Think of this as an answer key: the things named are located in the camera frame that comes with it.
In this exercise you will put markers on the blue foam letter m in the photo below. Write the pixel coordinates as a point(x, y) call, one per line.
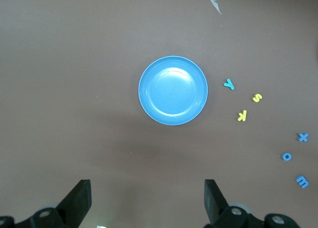
point(302, 181)

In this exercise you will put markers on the brown table cover sheet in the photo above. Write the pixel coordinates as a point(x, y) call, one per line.
point(74, 64)

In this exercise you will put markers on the grey paper scrap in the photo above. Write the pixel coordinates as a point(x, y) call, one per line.
point(215, 5)

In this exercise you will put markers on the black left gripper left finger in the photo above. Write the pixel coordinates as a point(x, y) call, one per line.
point(74, 205)

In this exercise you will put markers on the yellow foam letter s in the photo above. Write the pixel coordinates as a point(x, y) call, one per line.
point(257, 98)

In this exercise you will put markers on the blue foam letter x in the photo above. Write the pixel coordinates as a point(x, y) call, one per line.
point(302, 137)

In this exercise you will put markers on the yellow foam letter k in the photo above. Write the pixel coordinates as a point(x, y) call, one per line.
point(242, 115)

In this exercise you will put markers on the blue plate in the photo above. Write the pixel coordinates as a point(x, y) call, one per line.
point(173, 90)

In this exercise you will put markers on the teal foam letter y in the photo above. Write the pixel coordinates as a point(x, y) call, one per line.
point(229, 84)

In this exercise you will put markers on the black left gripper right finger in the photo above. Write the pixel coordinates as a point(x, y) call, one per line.
point(216, 205)

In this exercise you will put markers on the blue foam letter o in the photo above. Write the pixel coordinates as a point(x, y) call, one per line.
point(284, 156)

